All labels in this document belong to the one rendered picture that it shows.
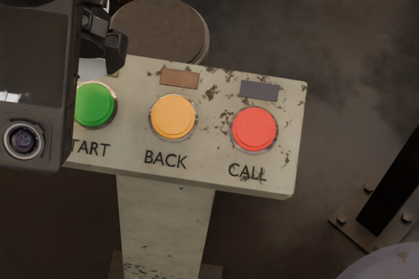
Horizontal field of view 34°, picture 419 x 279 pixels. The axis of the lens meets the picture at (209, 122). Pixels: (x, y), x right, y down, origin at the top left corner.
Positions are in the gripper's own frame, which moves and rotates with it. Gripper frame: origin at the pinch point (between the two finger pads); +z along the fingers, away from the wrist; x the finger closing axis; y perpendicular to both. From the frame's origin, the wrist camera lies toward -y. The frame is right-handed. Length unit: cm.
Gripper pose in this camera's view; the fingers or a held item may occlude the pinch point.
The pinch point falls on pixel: (77, 76)
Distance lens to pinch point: 54.6
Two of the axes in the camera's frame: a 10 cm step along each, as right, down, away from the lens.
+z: -0.3, 2.0, 9.8
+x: -9.9, -1.3, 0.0
